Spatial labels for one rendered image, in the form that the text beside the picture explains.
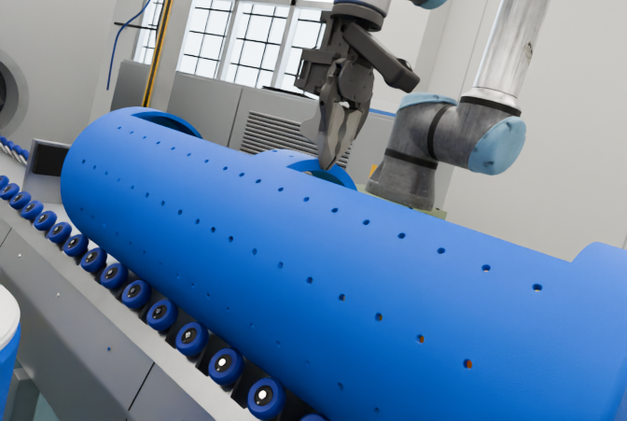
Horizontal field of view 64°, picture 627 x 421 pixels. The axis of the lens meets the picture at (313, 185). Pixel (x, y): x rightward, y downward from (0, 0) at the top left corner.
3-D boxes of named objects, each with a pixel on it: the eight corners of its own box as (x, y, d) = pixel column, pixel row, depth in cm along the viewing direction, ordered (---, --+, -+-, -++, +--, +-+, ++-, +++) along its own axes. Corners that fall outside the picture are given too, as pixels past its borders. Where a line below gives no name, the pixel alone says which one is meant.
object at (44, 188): (61, 202, 132) (73, 145, 131) (66, 205, 129) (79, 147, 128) (19, 198, 124) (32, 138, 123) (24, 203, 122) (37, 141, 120)
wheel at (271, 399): (267, 375, 60) (260, 368, 58) (295, 392, 57) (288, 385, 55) (243, 410, 58) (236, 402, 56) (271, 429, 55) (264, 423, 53)
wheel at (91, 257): (100, 248, 89) (93, 242, 87) (113, 256, 86) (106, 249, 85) (81, 269, 87) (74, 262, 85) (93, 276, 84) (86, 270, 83)
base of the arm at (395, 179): (377, 189, 119) (389, 148, 117) (438, 209, 112) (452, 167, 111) (355, 189, 105) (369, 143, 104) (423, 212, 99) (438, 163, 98)
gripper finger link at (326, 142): (299, 162, 71) (316, 98, 70) (331, 172, 67) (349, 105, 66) (285, 159, 68) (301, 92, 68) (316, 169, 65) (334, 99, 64)
